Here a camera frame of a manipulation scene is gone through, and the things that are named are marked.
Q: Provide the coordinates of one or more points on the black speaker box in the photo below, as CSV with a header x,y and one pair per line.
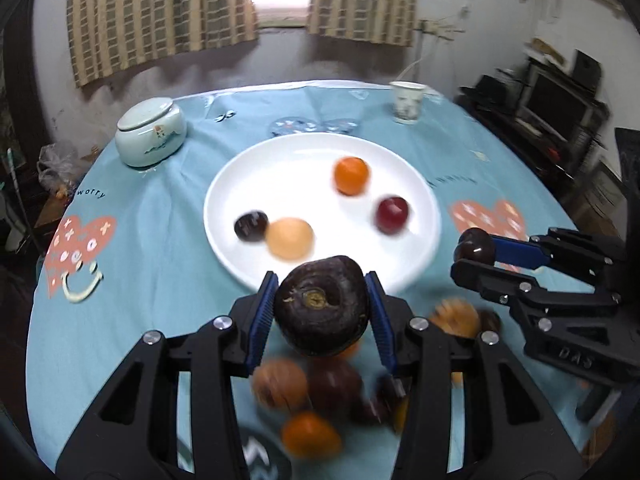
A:
x,y
586,70

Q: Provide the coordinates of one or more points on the pale green lidded ceramic jar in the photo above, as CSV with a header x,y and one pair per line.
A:
x,y
150,135

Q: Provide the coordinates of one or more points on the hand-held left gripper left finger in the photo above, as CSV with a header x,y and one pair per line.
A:
x,y
262,320

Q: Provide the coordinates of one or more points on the small dark purple mangosteen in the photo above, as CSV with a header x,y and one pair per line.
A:
x,y
372,405

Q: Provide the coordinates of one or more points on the white oval plate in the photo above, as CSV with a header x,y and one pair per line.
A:
x,y
310,180

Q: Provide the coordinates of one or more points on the white wall power strip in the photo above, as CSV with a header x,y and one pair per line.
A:
x,y
439,29

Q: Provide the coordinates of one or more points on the wide checked beige curtain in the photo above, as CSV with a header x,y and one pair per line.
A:
x,y
160,10

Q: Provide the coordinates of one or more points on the light blue printed tablecloth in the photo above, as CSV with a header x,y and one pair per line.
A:
x,y
150,220

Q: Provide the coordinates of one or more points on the reddish purple plum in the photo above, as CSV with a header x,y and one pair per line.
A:
x,y
335,384

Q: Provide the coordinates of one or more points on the shiny red plum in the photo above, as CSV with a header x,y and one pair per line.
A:
x,y
392,214

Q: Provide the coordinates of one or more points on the dark purple plum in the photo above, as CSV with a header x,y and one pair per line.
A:
x,y
490,321
251,225

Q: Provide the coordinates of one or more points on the black television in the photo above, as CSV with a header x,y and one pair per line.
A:
x,y
557,100

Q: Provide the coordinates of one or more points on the small orange tangerine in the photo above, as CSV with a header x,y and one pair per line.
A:
x,y
351,176

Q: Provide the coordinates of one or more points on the dark television cabinet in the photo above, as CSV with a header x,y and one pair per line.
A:
x,y
550,160

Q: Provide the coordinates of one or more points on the white printed paper cup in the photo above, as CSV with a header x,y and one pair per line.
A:
x,y
407,102

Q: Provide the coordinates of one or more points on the large dark purple mangosteen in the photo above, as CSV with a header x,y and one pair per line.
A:
x,y
325,310

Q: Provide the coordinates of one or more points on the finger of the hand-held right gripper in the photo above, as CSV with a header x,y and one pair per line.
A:
x,y
480,277
520,252

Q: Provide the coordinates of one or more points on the small dark plum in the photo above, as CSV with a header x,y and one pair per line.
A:
x,y
475,246

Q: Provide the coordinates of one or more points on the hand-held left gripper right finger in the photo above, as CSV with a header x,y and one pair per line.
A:
x,y
380,320

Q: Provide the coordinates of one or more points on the narrow checked beige curtain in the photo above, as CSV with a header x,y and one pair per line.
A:
x,y
362,0

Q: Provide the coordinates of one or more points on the clear plastic bag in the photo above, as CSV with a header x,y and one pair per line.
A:
x,y
62,162

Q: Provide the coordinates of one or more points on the large orange tangerine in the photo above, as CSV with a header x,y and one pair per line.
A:
x,y
310,435

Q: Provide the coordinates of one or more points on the pale yellow round fruit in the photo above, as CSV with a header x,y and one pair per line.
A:
x,y
290,238

